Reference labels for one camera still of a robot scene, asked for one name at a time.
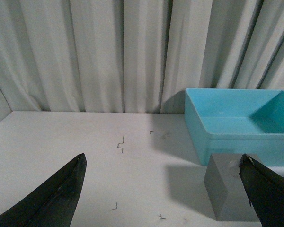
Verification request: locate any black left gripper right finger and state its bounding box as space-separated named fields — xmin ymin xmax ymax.
xmin=239 ymin=154 xmax=284 ymax=227

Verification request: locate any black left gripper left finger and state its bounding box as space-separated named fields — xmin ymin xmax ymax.
xmin=0 ymin=153 xmax=87 ymax=227

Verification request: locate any gray block with round hole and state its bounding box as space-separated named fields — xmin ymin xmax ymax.
xmin=204 ymin=153 xmax=259 ymax=222

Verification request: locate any light blue plastic box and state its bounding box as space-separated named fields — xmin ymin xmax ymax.
xmin=184 ymin=88 xmax=284 ymax=166

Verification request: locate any white pleated curtain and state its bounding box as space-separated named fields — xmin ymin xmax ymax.
xmin=0 ymin=0 xmax=284 ymax=121

